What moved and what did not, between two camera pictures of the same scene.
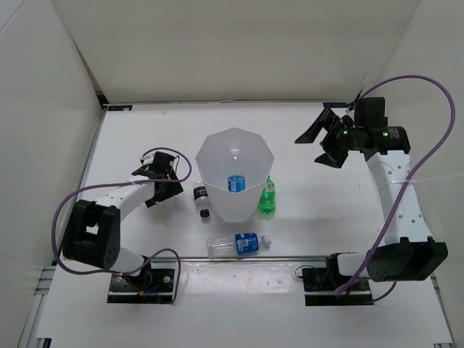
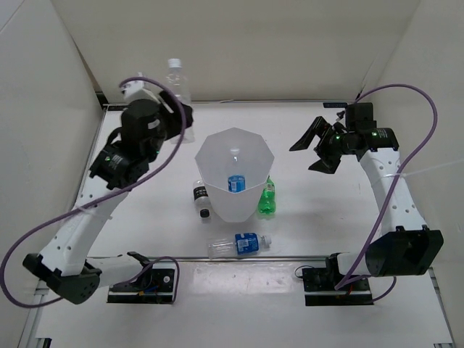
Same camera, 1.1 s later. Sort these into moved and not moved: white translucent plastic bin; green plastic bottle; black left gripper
Moved: black left gripper
Not moved: green plastic bottle; white translucent plastic bin
